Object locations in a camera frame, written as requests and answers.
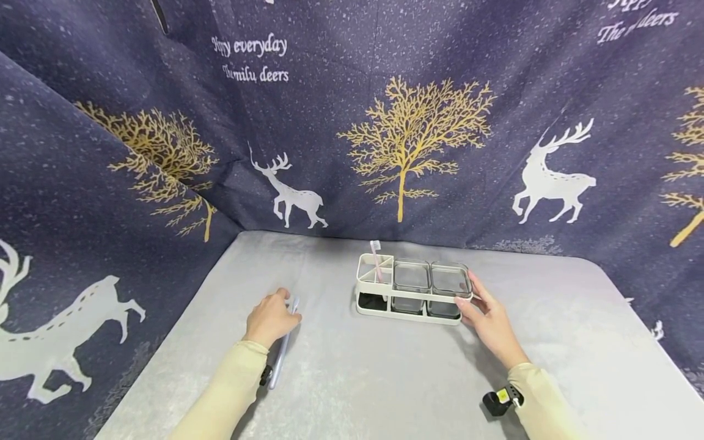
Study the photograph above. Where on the person's left hand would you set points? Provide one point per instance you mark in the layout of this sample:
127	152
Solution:
268	321

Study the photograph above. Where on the person's right hand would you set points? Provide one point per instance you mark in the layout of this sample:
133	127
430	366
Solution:
492	327

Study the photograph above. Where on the person's left fingers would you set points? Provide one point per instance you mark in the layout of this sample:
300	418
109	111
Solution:
281	295

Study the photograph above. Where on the light blue toothbrush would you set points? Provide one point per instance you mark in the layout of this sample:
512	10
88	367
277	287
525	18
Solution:
281	354

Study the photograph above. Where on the white toothbrush holder rack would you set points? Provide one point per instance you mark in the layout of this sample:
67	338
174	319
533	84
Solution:
379	305

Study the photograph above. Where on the person's right forearm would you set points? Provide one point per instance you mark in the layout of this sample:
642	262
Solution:
544	406

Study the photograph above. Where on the person's left forearm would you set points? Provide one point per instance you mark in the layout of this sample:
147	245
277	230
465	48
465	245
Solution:
228	394

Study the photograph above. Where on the black wrist band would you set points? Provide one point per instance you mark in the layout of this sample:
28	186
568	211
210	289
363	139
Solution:
499	402
266	376

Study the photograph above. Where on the pink toothbrush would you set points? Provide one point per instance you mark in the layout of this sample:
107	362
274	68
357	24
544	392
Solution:
377	263

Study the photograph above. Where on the clear square cup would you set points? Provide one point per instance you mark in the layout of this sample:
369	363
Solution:
411	278
448	282

